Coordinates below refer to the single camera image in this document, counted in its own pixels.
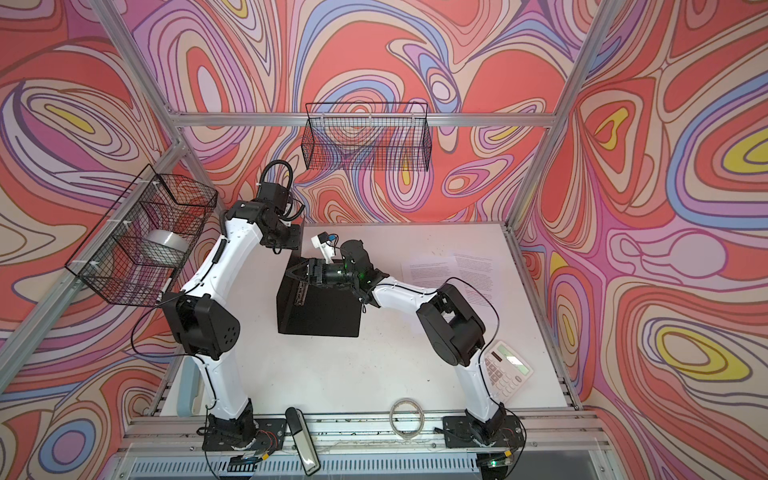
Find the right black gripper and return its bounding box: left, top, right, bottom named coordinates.
left=286, top=258, right=359, bottom=288

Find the white black lever arch folder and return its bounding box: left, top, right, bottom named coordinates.
left=276, top=255, right=362, bottom=338

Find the printed paper sheet top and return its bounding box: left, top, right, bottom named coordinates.
left=401, top=256, right=460, bottom=291

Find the printed paper sheet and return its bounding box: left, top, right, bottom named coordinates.
left=401, top=256, right=460, bottom=291
left=454, top=253, right=494, bottom=305

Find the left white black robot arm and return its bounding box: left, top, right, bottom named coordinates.
left=160, top=200, right=303, bottom=420

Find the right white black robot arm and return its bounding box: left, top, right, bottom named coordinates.
left=299, top=232, right=505, bottom=424

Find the silver tape roll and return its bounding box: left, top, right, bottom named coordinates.
left=142, top=229, right=189, bottom=255

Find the printed paper sheet lower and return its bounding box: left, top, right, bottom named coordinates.
left=454, top=253, right=494, bottom=305

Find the black handheld scanner device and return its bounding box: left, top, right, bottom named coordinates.
left=285, top=407, right=321, bottom=477

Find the light blue stapler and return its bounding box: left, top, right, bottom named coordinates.
left=174, top=357, right=203, bottom=417

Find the white pink calculator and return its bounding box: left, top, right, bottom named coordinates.
left=483, top=340, right=534, bottom=402

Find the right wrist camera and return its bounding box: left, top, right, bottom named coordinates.
left=311, top=232, right=341, bottom=264

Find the black wire basket back wall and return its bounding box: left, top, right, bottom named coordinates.
left=301, top=101, right=432, bottom=172

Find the black wire basket wall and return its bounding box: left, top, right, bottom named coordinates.
left=301, top=101, right=432, bottom=172
left=65, top=166, right=218, bottom=306

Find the black wire basket left wall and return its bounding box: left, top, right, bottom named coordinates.
left=65, top=166, right=218, bottom=306

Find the coiled white cable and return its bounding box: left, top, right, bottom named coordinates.
left=388, top=397, right=426, bottom=441

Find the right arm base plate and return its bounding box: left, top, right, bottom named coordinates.
left=439, top=415, right=526, bottom=451

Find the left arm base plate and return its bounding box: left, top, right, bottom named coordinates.
left=196, top=415, right=287, bottom=453

